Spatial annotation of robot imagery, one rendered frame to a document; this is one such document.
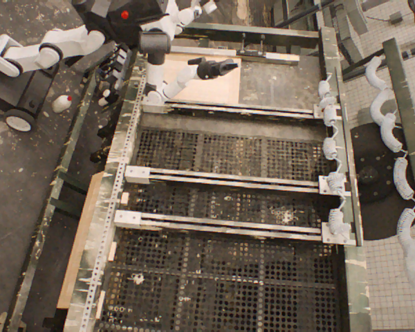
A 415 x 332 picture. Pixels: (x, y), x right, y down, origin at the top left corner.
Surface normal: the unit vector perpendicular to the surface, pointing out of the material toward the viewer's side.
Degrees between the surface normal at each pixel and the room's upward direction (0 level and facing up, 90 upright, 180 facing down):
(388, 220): 90
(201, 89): 51
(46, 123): 0
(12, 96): 0
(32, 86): 0
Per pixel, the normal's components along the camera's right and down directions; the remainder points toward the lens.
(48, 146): 0.77, -0.26
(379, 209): -0.63, -0.44
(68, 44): -0.10, 0.86
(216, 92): 0.00, -0.51
